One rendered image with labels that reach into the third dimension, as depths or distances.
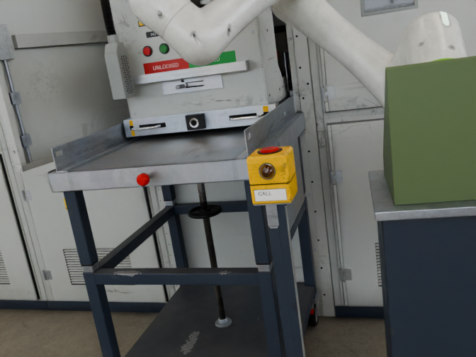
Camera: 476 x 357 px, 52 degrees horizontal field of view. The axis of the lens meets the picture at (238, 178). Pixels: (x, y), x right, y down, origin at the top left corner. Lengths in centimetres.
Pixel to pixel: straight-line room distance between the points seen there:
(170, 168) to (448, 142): 66
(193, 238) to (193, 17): 123
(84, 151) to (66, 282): 107
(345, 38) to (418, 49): 25
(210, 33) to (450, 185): 57
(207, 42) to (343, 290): 128
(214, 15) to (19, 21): 79
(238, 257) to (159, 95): 78
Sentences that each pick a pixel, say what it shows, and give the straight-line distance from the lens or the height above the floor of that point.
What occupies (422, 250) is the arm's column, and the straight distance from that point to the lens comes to 107.
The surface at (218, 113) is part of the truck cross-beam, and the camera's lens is 160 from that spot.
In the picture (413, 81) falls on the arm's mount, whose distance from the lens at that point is 101.
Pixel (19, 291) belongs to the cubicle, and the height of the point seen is 11.
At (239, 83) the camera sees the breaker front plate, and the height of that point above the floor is 100.
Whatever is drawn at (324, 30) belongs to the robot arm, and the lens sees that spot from 139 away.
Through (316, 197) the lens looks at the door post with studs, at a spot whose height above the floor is 51.
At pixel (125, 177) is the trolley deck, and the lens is 134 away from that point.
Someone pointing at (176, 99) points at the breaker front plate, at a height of 97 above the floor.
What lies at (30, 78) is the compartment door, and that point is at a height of 111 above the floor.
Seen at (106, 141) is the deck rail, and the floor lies 88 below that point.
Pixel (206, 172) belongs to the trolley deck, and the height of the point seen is 82.
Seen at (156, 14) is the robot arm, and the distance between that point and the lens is 108.
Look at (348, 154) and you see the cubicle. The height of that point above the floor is 68.
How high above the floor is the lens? 110
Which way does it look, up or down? 14 degrees down
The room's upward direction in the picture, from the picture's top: 8 degrees counter-clockwise
